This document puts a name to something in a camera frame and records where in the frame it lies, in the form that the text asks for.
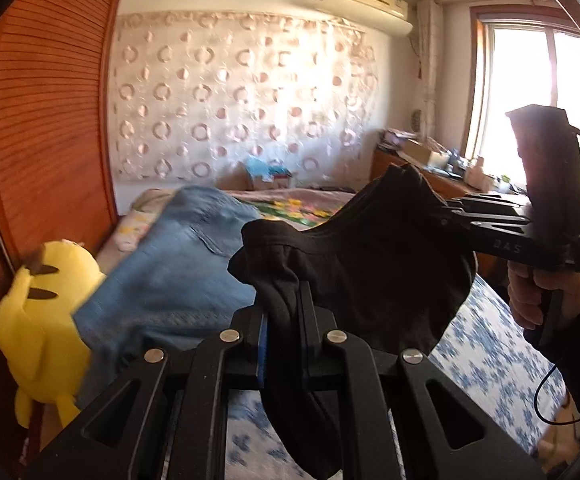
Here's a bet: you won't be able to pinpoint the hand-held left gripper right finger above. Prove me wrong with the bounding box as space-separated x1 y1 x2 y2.
297 285 547 480

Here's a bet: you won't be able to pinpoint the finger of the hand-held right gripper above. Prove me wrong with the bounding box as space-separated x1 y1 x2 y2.
442 211 534 237
440 194 532 213

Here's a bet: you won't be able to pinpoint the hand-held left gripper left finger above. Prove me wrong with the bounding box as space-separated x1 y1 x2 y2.
27 306 271 480

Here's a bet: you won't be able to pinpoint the black pants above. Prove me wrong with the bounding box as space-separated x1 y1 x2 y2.
227 162 478 480

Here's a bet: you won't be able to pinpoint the person's right hand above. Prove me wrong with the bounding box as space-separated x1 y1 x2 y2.
507 262 580 329

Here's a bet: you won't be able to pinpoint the plain open cardboard box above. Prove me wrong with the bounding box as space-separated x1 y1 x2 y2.
402 137 451 166

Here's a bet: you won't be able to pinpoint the wooden desk with clutter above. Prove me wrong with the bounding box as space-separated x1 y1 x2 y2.
370 147 531 201

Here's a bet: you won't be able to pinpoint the wooden framed window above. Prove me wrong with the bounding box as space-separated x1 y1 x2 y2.
462 5 580 196

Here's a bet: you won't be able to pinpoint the folded blue jeans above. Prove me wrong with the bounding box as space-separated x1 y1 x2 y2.
72 185 291 401

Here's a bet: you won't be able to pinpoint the cardboard box with red print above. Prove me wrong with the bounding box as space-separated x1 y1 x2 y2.
242 172 293 191

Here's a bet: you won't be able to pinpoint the white window curtain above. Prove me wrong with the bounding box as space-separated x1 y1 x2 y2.
415 0 446 136

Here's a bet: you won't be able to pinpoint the yellow plush toy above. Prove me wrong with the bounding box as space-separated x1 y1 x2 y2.
0 240 106 428

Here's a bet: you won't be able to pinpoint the sheer circle-patterned curtain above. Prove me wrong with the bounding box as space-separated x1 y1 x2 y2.
111 10 378 186

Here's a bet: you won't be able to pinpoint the cream wall air conditioner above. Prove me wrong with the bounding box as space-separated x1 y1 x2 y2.
300 0 415 37

